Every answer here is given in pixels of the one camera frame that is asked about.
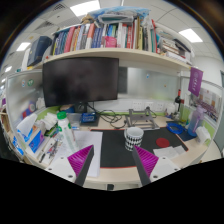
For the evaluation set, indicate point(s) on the black desk mat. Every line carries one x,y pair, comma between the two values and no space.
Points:
113,150

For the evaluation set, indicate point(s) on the black computer monitor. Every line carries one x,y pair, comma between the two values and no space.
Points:
80,80

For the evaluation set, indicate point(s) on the white shelf with books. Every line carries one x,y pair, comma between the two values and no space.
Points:
116,55

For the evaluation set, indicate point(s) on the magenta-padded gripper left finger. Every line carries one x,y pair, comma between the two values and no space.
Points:
60,168

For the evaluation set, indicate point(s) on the dark blue pad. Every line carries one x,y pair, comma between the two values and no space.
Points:
186,136

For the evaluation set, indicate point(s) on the blue tissue box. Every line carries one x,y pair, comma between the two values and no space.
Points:
35,140

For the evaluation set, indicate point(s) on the purple pennant flag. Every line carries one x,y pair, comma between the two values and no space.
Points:
195,81

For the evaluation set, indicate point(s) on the small blue device box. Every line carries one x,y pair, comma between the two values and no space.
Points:
89,117

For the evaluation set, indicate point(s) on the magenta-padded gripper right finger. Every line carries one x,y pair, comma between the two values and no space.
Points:
163,168

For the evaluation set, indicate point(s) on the white jar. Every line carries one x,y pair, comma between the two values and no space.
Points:
170,109

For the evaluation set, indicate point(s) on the white green-capped drink bottle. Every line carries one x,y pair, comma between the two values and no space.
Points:
68,133

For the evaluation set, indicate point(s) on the flat round red coaster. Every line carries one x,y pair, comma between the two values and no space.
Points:
162,142

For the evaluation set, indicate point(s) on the group photo poster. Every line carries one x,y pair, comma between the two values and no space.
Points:
208,103

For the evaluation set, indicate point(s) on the dark blue box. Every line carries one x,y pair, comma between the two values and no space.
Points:
38,50

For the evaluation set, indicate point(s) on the white wall socket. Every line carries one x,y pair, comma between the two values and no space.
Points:
149,106
160,106
136,106

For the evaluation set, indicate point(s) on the grey metal laptop stand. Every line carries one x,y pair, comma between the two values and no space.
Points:
141,120

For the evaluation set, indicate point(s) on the white napkin stack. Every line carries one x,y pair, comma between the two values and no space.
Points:
50,120

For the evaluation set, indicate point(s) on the ceiling light panels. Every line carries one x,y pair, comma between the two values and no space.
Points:
85,7

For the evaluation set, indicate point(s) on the white tissue pack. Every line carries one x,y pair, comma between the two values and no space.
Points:
202,135

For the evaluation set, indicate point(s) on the dark wine bottle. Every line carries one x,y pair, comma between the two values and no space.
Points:
178,100

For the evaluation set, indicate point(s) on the black white checkered mug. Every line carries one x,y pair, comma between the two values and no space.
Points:
133,139

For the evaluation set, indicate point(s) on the purple translucent water bottle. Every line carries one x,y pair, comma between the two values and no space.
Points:
195,121

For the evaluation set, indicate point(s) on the folded white paper sheet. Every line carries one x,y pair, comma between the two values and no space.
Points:
166,152

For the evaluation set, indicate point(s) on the large white paper sheet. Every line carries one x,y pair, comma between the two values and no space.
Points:
88,138

